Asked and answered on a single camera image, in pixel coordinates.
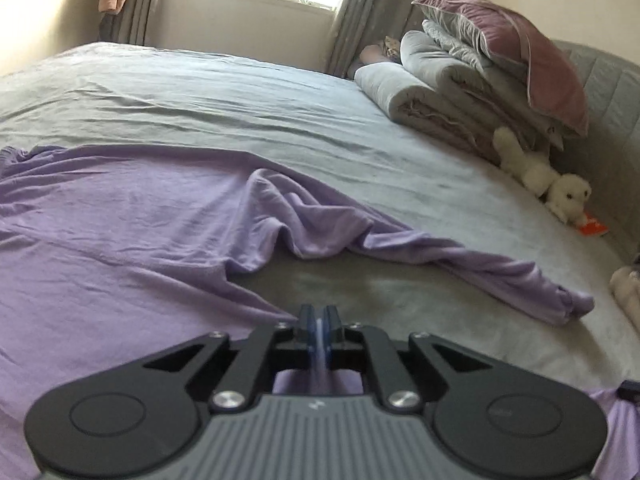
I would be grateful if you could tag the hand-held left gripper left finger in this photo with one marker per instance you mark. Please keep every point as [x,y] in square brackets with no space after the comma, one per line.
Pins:
[311,340]

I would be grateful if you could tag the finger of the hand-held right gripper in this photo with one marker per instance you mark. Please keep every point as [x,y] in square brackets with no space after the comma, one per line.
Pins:
[630,391]

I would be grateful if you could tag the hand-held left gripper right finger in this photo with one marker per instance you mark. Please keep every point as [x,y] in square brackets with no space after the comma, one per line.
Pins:
[326,340]

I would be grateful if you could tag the purple sweater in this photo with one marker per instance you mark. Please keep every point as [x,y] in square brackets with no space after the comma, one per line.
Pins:
[125,235]

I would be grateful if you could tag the folded white clothes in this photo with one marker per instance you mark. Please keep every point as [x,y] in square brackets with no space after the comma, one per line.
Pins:
[627,295]

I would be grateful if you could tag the orange packet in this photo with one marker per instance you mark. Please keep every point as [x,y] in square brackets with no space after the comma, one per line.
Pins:
[592,225]

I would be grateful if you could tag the white plush toy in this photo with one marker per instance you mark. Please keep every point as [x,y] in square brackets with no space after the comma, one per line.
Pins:
[540,177]

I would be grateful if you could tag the grey bed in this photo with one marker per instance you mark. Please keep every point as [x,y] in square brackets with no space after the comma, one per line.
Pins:
[225,95]

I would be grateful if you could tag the pink cloth bundle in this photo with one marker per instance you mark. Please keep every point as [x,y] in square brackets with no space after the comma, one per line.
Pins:
[380,50]

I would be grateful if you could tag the grey curtain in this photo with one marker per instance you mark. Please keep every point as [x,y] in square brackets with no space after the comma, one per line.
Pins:
[370,10]
[145,5]

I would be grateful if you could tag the pink velvet pillow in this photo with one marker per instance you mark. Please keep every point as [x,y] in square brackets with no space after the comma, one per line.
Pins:
[525,45]

